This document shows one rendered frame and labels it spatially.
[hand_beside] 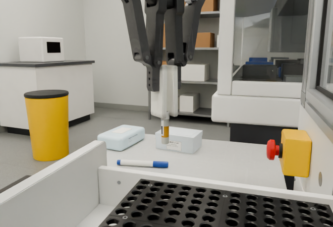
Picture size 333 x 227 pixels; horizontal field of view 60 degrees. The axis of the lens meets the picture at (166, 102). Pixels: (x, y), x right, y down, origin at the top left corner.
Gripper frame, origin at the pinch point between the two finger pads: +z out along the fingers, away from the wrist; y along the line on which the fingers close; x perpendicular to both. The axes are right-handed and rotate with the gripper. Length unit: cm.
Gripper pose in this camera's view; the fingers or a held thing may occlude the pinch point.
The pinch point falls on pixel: (164, 90)
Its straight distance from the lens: 39.8
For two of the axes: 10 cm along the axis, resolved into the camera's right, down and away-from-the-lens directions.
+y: -8.2, 1.0, -5.7
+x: 5.8, 1.5, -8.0
